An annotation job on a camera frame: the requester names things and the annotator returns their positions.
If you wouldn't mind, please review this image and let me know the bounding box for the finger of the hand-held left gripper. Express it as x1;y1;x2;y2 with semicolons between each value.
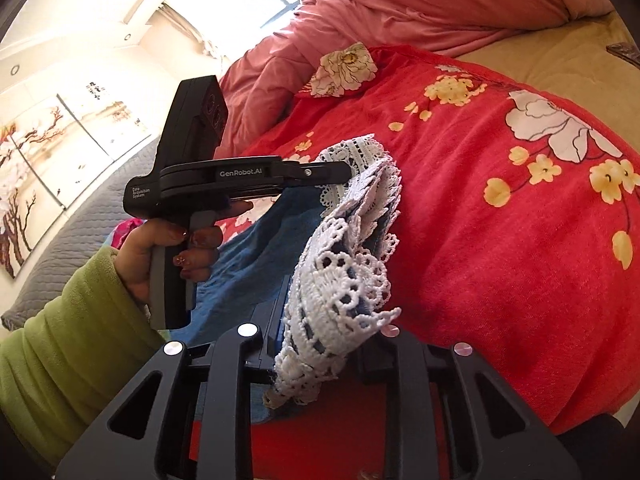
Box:
278;157;354;192

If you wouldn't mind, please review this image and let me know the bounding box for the pink quilt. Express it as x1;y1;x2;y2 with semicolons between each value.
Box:
215;0;616;161

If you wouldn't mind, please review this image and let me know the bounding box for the person's left forearm green sleeve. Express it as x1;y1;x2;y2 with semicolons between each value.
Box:
0;245;167;466

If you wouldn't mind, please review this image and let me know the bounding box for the red floral blanket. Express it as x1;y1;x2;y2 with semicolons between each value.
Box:
215;45;640;480

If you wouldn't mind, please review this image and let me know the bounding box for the pink floral pillow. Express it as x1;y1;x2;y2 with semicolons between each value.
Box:
109;220;135;252

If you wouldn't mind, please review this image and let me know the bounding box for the blue denim pants lace trim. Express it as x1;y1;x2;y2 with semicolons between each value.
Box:
187;132;405;428

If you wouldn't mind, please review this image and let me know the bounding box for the grey quilted headboard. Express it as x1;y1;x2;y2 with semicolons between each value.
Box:
0;135;163;331

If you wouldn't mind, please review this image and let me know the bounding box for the white curtain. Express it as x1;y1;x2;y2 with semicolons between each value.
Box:
157;2;213;58

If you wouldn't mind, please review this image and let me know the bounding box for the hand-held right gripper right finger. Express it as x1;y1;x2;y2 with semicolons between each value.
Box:
349;326;584;480

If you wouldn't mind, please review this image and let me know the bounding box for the person's black trouser leg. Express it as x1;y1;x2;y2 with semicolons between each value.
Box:
547;410;628;480

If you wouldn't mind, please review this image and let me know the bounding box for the person's left hand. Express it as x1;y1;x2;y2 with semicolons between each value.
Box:
115;201;256;307

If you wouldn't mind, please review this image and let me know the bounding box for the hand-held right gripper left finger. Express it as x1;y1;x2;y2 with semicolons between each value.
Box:
54;279;289;480

